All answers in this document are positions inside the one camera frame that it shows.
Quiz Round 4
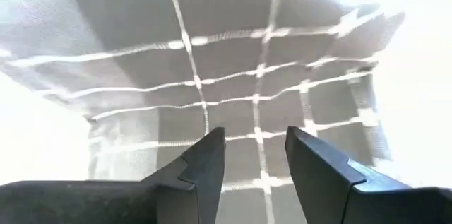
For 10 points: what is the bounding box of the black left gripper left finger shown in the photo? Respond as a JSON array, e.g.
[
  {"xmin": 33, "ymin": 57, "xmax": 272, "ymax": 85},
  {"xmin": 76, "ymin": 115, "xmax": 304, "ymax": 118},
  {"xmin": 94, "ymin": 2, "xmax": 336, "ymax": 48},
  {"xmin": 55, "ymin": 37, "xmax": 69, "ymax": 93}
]
[{"xmin": 141, "ymin": 126, "xmax": 227, "ymax": 224}]

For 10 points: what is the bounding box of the grey checked towel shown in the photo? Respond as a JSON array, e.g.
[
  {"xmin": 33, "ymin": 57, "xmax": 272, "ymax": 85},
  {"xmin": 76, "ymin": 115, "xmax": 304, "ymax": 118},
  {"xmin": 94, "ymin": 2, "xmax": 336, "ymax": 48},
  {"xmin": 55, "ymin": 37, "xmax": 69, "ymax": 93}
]
[{"xmin": 0, "ymin": 0, "xmax": 407, "ymax": 224}]

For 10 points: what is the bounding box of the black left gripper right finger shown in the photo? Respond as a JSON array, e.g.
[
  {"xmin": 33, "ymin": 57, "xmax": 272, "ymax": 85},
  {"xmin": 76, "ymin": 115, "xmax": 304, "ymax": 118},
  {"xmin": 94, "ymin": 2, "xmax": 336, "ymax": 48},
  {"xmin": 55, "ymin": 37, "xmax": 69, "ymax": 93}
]
[{"xmin": 284, "ymin": 126, "xmax": 412, "ymax": 224}]

